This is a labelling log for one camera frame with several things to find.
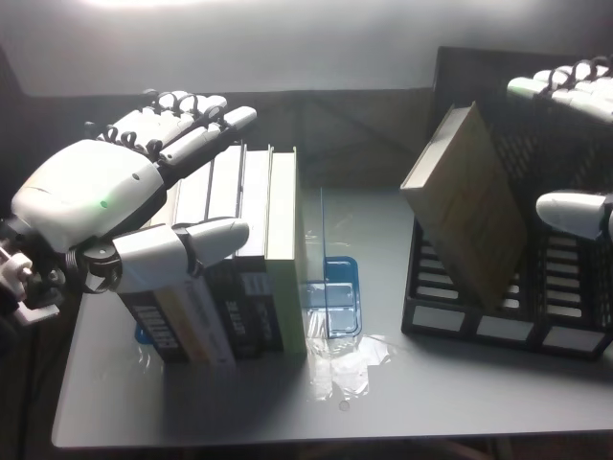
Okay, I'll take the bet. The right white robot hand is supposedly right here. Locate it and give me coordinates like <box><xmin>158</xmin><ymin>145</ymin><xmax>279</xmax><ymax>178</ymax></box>
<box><xmin>11</xmin><ymin>88</ymin><xmax>259</xmax><ymax>295</ymax></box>

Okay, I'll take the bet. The kraft cover book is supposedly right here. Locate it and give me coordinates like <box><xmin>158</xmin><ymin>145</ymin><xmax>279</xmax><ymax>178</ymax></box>
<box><xmin>399</xmin><ymin>101</ymin><xmax>528</xmax><ymax>313</ymax></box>

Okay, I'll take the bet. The white spine book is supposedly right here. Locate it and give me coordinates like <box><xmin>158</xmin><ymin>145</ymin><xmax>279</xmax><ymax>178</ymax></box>
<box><xmin>167</xmin><ymin>160</ymin><xmax>238</xmax><ymax>369</ymax></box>

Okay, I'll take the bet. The black spine book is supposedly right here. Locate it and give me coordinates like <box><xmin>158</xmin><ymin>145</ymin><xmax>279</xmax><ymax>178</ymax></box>
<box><xmin>201</xmin><ymin>141</ymin><xmax>263</xmax><ymax>360</ymax></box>

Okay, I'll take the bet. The black book large white lettering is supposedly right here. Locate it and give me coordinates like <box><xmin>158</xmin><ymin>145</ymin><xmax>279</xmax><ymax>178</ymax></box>
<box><xmin>114</xmin><ymin>280</ymin><xmax>191</xmax><ymax>364</ymax></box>

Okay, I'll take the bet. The black book with label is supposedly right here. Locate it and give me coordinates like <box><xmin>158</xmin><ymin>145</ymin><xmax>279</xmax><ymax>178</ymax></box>
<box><xmin>233</xmin><ymin>142</ymin><xmax>284</xmax><ymax>357</ymax></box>

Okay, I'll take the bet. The blue transparent bookend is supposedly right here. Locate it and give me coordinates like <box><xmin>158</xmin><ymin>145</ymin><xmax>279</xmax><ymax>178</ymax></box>
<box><xmin>133</xmin><ymin>186</ymin><xmax>364</xmax><ymax>345</ymax></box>

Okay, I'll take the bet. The clear plastic film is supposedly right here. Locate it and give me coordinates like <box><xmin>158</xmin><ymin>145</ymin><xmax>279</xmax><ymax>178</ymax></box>
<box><xmin>304</xmin><ymin>330</ymin><xmax>401</xmax><ymax>402</ymax></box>

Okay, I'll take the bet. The black mesh file holder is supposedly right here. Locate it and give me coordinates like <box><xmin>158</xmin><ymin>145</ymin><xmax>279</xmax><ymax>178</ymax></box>
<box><xmin>400</xmin><ymin>45</ymin><xmax>613</xmax><ymax>364</ymax></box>

